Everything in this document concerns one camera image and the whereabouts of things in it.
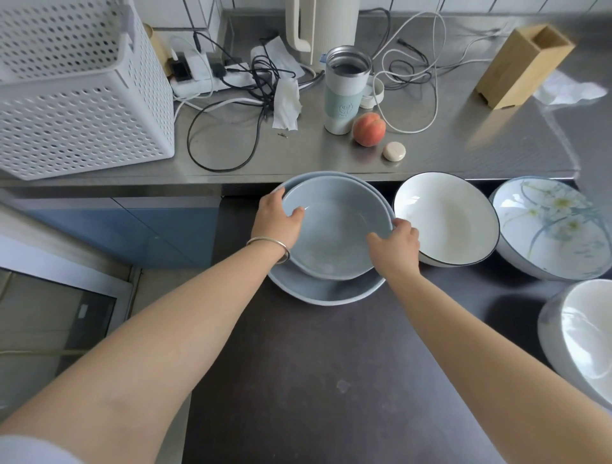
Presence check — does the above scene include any white power strip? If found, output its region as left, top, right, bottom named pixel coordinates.
left=167, top=47, right=264, bottom=120

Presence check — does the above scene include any white and teal tumbler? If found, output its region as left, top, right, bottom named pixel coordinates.
left=324, top=45, right=373, bottom=136

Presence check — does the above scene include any black charging cable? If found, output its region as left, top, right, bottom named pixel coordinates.
left=370, top=7, right=434, bottom=91

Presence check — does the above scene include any glass door with silver frame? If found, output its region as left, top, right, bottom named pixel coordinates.
left=0, top=203, right=142, bottom=424

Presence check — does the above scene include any white bowl with black rim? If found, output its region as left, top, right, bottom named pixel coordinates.
left=393, top=171, right=501, bottom=268

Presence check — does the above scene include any wooden board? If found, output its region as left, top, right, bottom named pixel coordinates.
left=142, top=22, right=173, bottom=77

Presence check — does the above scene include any small grey bowl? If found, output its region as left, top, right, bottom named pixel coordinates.
left=280, top=175, right=395, bottom=282

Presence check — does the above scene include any bamboo utensil holder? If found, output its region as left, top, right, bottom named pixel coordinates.
left=476, top=24, right=576, bottom=111

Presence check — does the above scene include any stainless steel countertop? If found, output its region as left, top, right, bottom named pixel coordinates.
left=0, top=9, right=612, bottom=192

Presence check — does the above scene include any large grey bowl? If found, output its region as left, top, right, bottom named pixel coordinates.
left=266, top=171, right=387, bottom=307

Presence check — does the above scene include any blue base cabinet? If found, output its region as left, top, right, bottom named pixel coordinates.
left=0, top=189, right=223, bottom=271

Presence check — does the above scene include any person's left forearm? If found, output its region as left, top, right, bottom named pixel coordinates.
left=0, top=238, right=288, bottom=464

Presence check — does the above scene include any white shirt sleeve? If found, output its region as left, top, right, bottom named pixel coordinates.
left=0, top=433, right=85, bottom=464

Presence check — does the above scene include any white perforated basket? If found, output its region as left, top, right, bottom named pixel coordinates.
left=0, top=0, right=176, bottom=182

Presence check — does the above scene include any white cable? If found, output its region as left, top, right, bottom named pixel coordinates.
left=372, top=9, right=510, bottom=135

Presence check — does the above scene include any white paper sheet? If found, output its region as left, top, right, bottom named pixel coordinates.
left=250, top=36, right=307, bottom=80

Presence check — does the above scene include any plain white bowl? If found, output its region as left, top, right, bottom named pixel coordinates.
left=537, top=279, right=612, bottom=410

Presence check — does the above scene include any white tumbler lid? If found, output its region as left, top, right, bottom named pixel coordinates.
left=359, top=76, right=385, bottom=110

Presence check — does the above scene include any white floral bowl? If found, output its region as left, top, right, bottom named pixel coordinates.
left=488, top=177, right=612, bottom=282

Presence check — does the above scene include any silver bracelet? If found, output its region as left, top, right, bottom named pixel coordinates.
left=245, top=236, right=291, bottom=265

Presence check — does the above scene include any white electric kettle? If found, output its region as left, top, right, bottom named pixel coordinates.
left=286, top=0, right=360, bottom=73

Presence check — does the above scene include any person's right hand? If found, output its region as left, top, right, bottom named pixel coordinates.
left=367, top=218, right=421, bottom=283

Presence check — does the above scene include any person's right forearm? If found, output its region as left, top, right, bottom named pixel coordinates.
left=384, top=272, right=612, bottom=464

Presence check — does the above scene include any tangled thin black cable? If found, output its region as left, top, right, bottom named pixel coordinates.
left=191, top=31, right=297, bottom=104

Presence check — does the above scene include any crumpled white tissue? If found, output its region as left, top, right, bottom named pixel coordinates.
left=272, top=78, right=303, bottom=131
left=533, top=70, right=608, bottom=106

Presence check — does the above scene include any black power cable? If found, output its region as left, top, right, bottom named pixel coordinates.
left=186, top=98, right=268, bottom=173

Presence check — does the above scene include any peach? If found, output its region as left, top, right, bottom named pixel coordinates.
left=352, top=112, right=387, bottom=148

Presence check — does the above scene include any person's left hand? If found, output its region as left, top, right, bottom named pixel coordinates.
left=250, top=187, right=306, bottom=252

